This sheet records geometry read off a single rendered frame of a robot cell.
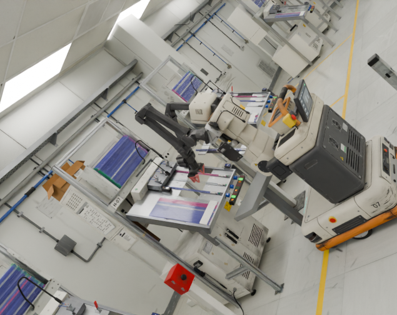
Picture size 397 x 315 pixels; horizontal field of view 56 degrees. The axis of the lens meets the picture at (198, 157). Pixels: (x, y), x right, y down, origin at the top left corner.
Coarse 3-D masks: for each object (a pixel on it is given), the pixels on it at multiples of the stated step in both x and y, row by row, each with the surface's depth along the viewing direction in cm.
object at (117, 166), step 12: (120, 144) 326; (132, 144) 333; (108, 156) 312; (120, 156) 319; (132, 156) 326; (144, 156) 333; (96, 168) 299; (108, 168) 306; (120, 168) 312; (132, 168) 319; (108, 180) 303; (120, 180) 306
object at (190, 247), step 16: (224, 208) 333; (224, 224) 322; (240, 224) 333; (256, 224) 344; (192, 240) 325; (224, 240) 313; (240, 240) 323; (256, 240) 333; (192, 256) 297; (208, 256) 295; (224, 256) 304; (256, 256) 323; (208, 272) 303; (224, 272) 295; (208, 288) 317; (224, 288) 308; (240, 288) 300
